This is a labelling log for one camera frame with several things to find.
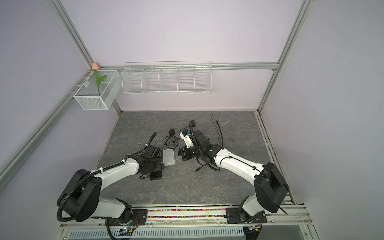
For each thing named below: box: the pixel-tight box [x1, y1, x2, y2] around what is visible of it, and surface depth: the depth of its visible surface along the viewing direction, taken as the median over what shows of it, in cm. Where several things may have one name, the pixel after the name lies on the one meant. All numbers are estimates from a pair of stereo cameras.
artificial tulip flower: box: [91, 62, 107, 97], surface depth 92 cm
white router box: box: [162, 148, 175, 166], surface depth 95 cm
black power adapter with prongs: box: [168, 128, 175, 137], surface depth 106 cm
